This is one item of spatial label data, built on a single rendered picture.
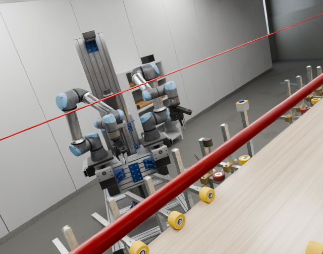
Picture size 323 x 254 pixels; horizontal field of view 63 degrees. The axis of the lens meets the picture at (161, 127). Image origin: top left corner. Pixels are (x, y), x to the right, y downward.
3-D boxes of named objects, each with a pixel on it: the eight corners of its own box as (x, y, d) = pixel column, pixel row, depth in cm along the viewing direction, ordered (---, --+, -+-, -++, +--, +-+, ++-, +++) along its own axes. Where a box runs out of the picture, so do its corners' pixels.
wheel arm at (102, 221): (92, 219, 161) (90, 214, 160) (97, 215, 163) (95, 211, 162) (137, 255, 122) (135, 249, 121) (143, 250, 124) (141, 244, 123)
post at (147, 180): (164, 242, 167) (142, 177, 153) (168, 239, 169) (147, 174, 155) (167, 244, 164) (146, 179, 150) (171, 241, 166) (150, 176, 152)
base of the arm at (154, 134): (143, 138, 244) (140, 129, 241) (158, 133, 247) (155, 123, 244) (146, 143, 230) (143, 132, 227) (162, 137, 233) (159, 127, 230)
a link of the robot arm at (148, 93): (124, 68, 218) (143, 91, 180) (137, 64, 221) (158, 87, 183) (127, 80, 225) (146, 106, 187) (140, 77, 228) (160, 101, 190)
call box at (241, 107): (236, 112, 209) (235, 103, 206) (241, 109, 212) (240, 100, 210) (244, 112, 203) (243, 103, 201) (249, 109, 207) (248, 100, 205)
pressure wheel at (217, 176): (213, 189, 179) (209, 175, 176) (220, 183, 184) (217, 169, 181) (222, 192, 173) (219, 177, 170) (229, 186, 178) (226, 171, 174)
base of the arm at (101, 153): (91, 157, 235) (87, 147, 232) (107, 151, 238) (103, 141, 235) (91, 163, 221) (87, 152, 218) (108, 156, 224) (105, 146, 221)
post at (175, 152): (189, 212, 179) (170, 149, 165) (192, 209, 181) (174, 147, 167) (192, 213, 176) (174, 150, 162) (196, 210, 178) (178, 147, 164)
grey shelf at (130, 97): (135, 157, 481) (107, 75, 435) (167, 137, 538) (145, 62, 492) (151, 161, 449) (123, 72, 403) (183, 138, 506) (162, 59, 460)
